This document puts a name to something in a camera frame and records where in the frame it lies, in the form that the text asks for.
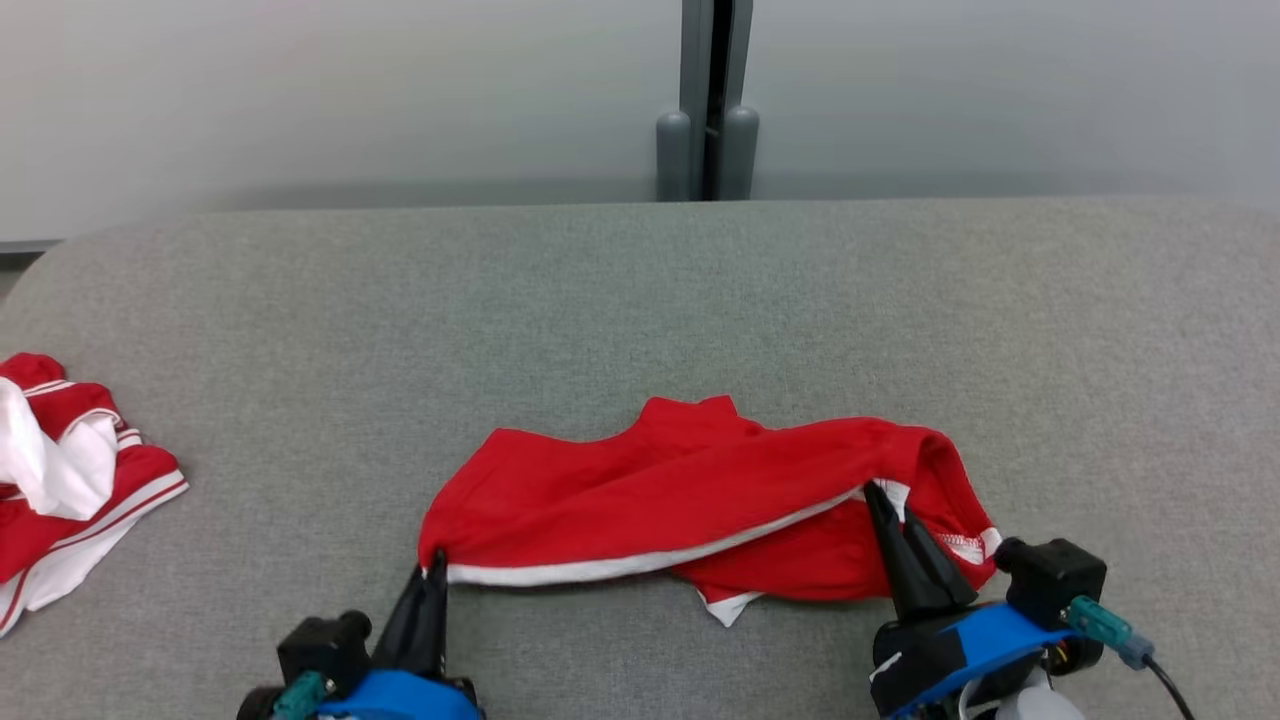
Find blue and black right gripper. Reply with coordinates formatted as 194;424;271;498
863;482;1079;720

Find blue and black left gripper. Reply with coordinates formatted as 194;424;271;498
318;548;487;720

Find red shorts with white trim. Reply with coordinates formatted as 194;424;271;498
417;395;1003;629

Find red jersey with white sleeves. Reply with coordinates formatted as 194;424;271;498
0;352;190;638

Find green left camera connector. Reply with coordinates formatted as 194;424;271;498
272;671;332;720

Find teal right camera connector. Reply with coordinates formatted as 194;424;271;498
1064;596;1157;670

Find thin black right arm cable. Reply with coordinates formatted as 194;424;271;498
1140;655;1199;720

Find grey partition post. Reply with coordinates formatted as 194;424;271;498
655;0;760;202

